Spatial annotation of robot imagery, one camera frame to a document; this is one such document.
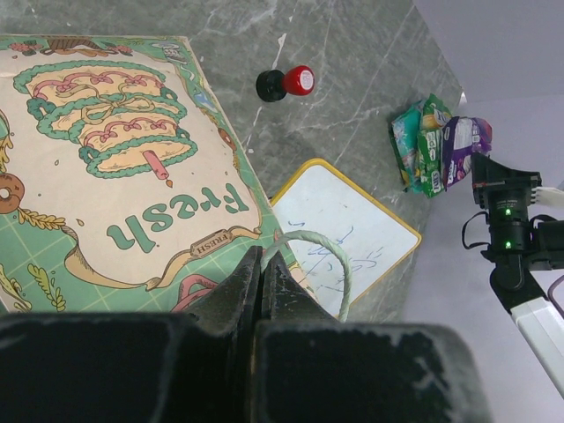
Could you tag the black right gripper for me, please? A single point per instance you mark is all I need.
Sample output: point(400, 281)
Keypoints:
point(504, 192)

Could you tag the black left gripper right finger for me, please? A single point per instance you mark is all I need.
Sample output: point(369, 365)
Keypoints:
point(321, 370)

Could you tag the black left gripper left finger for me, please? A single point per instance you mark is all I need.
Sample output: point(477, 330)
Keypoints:
point(188, 366)

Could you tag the purple snack packet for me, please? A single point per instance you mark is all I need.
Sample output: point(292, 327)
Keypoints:
point(461, 137)

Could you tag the teal snack packet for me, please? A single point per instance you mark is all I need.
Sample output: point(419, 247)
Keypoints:
point(404, 132)

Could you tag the green printed paper bag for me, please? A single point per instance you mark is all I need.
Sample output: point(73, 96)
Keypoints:
point(123, 184)

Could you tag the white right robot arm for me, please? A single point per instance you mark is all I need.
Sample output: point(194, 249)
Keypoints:
point(520, 245)

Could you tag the yellow-framed small whiteboard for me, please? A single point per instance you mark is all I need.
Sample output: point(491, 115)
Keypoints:
point(321, 199)

